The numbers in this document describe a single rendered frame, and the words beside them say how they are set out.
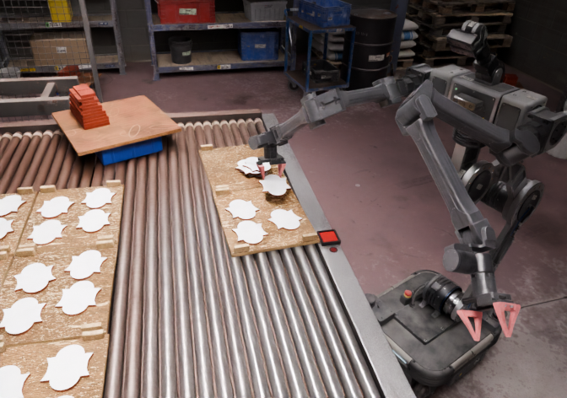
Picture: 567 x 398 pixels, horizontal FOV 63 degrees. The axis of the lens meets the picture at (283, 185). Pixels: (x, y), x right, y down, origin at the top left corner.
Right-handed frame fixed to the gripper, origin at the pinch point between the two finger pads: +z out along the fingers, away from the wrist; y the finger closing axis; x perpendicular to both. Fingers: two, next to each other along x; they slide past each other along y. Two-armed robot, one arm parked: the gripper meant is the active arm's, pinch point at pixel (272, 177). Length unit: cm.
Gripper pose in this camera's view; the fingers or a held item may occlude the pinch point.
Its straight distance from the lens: 202.2
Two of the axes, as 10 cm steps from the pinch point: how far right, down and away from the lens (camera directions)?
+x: 3.1, 2.9, -9.1
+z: 0.4, 9.5, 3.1
